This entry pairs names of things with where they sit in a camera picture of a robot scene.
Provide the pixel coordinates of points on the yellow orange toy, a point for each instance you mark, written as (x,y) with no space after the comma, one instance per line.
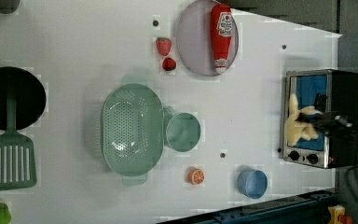
(338,215)

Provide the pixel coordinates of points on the red plush ketchup bottle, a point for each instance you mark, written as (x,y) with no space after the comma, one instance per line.
(221,30)

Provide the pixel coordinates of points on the green plastic colander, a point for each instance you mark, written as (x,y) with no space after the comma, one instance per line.
(132,130)

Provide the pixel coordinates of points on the green slotted spatula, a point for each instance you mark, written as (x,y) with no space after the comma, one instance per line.
(17,160)

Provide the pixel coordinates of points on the blue metal frame rail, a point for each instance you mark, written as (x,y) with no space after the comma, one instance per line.
(307,208)

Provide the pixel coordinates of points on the green plastic mug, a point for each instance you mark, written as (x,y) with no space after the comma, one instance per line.
(181,130)

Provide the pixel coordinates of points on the yellow plush peeled banana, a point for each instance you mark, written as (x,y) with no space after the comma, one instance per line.
(295,128)

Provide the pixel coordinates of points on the grey bowl at edge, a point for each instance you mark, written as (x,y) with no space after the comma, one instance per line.
(9,6)

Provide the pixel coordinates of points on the blue plastic cup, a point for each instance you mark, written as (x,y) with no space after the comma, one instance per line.
(252,183)

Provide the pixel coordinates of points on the dark red plush strawberry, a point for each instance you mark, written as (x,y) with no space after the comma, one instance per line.
(169,64)

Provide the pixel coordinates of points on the orange slice toy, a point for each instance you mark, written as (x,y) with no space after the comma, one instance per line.
(196,176)

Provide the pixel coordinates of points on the light red plush strawberry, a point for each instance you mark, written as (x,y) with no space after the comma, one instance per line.
(164,45)

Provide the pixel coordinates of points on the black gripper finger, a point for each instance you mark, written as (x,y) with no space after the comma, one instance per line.
(315,118)
(326,128)

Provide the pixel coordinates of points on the grey round plate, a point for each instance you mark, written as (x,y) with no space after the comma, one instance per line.
(193,38)

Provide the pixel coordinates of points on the silver black toaster oven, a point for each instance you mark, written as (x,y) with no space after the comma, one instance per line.
(329,91)

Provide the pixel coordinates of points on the black frying pan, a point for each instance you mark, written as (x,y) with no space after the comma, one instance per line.
(27,91)

